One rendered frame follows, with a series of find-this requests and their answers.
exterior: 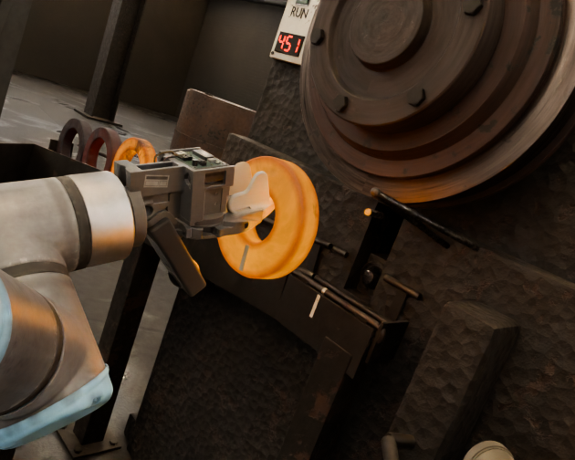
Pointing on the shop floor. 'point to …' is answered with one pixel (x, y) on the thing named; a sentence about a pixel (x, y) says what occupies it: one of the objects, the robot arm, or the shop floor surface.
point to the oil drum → (209, 122)
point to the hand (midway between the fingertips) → (268, 203)
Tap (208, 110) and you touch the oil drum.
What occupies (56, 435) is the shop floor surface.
